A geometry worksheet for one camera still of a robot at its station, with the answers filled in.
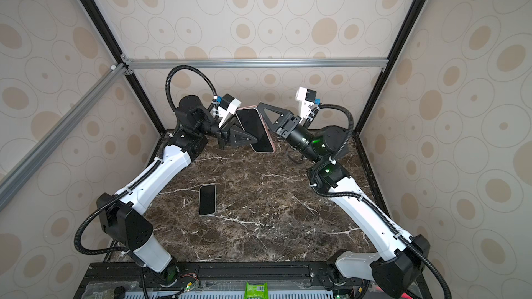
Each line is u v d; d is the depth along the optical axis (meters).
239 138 0.59
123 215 0.42
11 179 0.51
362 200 0.44
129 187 0.45
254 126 0.52
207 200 0.93
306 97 0.50
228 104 0.51
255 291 0.70
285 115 0.49
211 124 0.54
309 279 0.73
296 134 0.49
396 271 0.37
